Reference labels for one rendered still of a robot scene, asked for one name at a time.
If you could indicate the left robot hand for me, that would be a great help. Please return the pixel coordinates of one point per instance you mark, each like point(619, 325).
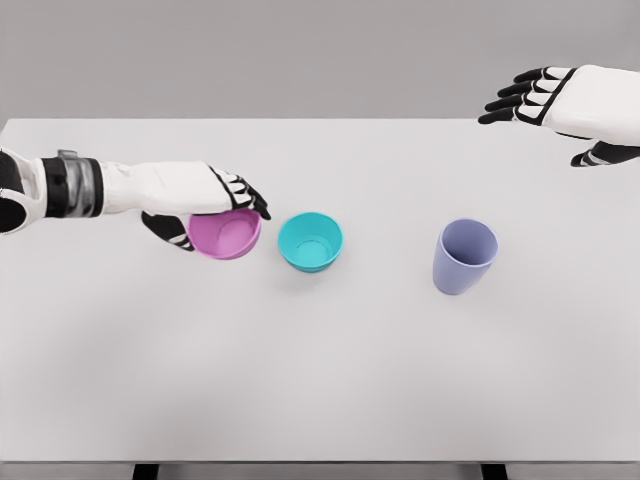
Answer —
point(187, 189)

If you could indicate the pink bowl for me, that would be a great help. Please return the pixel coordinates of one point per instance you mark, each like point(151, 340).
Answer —
point(227, 236)

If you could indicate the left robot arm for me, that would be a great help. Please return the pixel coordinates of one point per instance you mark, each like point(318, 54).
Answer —
point(75, 187)

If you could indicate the teal bowl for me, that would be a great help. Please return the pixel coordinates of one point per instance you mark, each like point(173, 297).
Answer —
point(311, 242)

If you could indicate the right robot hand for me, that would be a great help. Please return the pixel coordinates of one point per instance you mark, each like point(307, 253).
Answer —
point(595, 100)

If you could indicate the lavender cup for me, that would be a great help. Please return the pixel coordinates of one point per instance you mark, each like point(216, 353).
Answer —
point(462, 260)

